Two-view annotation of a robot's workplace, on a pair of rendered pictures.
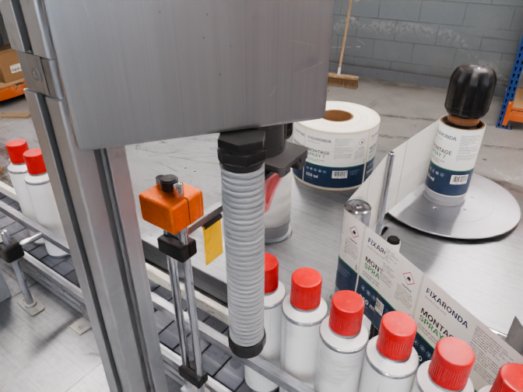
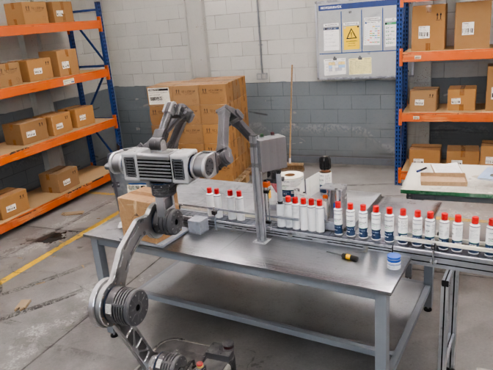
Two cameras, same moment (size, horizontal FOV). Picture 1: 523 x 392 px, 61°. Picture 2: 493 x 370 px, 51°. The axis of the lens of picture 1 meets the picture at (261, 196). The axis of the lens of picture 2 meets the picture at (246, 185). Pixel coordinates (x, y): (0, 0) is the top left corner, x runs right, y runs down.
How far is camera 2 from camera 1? 2.75 m
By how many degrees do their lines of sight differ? 14
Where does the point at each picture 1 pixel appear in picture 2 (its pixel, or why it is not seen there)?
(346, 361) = (296, 208)
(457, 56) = (367, 142)
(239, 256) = (279, 185)
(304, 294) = (287, 198)
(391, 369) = (303, 205)
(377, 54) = (315, 146)
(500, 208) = not seen: hidden behind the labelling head
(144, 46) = (268, 161)
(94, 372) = (241, 235)
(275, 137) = not seen: hidden behind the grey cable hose
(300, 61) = (283, 161)
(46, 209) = (218, 203)
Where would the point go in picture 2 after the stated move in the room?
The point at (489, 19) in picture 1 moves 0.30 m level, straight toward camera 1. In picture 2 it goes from (381, 117) to (379, 122)
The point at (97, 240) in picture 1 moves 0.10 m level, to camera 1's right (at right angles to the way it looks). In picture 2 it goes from (259, 186) to (276, 184)
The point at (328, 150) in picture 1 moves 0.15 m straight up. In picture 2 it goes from (289, 184) to (287, 164)
